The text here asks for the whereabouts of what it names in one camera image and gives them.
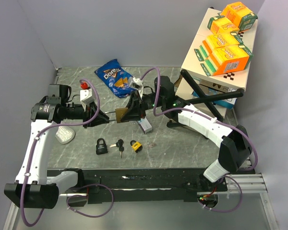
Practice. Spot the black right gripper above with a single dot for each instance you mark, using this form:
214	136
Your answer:
136	109

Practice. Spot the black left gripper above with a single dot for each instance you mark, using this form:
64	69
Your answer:
101	118

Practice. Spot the brass padlock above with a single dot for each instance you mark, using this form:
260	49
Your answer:
119	114

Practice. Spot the black padlock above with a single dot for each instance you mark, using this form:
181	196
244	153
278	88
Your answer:
101	147

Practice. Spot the black headed keys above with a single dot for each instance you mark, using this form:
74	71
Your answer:
119	145

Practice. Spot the yellow padlock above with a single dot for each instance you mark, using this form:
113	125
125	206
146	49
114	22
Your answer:
136	146

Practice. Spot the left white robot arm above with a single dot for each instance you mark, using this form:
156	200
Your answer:
32	188

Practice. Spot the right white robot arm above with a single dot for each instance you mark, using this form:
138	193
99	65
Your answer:
233	142

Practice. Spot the purple white toothpaste box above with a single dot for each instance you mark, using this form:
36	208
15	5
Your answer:
144	125

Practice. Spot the blue Doritos chip bag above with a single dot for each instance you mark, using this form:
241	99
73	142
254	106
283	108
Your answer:
115	78

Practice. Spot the white mesh scrubbing pad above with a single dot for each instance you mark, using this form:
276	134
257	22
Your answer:
65	134

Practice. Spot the blue box under shelf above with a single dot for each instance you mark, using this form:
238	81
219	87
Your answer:
226	100

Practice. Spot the orange sponge pack front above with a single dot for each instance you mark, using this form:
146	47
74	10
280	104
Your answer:
227	59

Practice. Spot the orange sponge pack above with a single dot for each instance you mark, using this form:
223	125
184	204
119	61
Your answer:
221	24
227	59
240	15

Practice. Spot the orange sponge pack top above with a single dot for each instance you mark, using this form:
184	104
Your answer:
240	15

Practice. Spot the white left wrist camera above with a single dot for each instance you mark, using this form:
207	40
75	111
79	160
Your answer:
86	95

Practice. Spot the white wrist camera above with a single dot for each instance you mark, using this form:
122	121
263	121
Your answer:
86	95
137	84

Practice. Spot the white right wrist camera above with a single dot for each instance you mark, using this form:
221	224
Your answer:
137	84

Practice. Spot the white shelf with black frame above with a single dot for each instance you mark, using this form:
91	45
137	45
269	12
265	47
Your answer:
193	78

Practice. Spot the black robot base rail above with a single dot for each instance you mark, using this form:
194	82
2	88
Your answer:
159	184

